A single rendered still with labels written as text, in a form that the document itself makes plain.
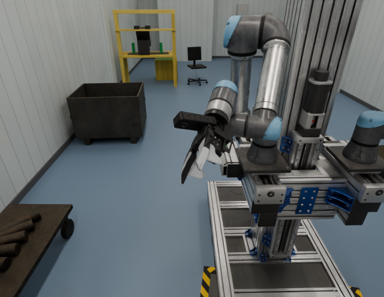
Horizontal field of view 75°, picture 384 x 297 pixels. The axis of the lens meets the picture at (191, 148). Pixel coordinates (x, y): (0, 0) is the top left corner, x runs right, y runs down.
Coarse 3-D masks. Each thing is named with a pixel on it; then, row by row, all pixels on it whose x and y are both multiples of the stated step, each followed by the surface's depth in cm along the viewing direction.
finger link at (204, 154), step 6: (204, 138) 60; (210, 144) 61; (204, 150) 56; (210, 150) 59; (198, 156) 56; (204, 156) 56; (210, 156) 57; (216, 156) 59; (198, 162) 55; (204, 162) 55; (216, 162) 57; (198, 168) 55
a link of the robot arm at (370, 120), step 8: (368, 112) 120; (376, 112) 119; (360, 120) 118; (368, 120) 115; (376, 120) 113; (360, 128) 118; (368, 128) 116; (376, 128) 114; (352, 136) 124; (360, 136) 119; (368, 136) 117; (376, 136) 116
